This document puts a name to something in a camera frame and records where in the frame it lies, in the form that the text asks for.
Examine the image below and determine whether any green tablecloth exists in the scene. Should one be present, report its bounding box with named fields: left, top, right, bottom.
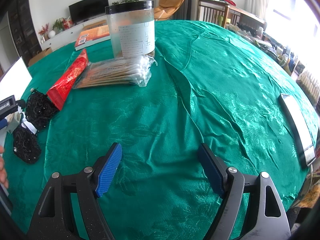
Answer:
left=3, top=21, right=318, bottom=239

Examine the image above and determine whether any red snack package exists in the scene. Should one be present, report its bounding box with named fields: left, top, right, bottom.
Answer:
left=46, top=49, right=89, bottom=110

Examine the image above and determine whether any wooden chair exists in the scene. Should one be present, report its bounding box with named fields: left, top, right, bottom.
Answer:
left=197, top=0, right=267, bottom=30

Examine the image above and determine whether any black lace pouch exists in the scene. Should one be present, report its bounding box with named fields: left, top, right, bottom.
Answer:
left=12, top=125, right=41, bottom=164
left=25, top=88, right=59, bottom=130

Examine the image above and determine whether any smartphone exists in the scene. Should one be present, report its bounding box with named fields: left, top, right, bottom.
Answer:
left=278, top=93, right=316, bottom=167

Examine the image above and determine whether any person's hand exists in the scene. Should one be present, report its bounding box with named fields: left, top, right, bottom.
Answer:
left=0, top=146, right=9, bottom=189

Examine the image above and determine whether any red flower plant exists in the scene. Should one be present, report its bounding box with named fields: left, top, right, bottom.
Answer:
left=38, top=17, right=73, bottom=36

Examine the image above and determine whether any orange book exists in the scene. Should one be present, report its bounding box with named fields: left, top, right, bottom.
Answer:
left=75, top=25, right=110, bottom=51

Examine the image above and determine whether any orange lounge chair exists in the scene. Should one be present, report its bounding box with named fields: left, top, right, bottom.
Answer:
left=154, top=0, right=184, bottom=21

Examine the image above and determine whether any white TV cabinet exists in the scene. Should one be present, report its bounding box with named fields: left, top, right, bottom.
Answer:
left=41, top=15, right=107, bottom=51

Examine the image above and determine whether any clear plastic jar black lid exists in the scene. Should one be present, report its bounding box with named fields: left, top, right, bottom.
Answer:
left=105, top=0, right=155, bottom=58

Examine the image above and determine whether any cotton swab bag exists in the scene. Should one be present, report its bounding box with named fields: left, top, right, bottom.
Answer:
left=73, top=55, right=158, bottom=89

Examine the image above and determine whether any black television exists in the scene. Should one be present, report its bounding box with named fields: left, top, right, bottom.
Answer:
left=69, top=0, right=109, bottom=24

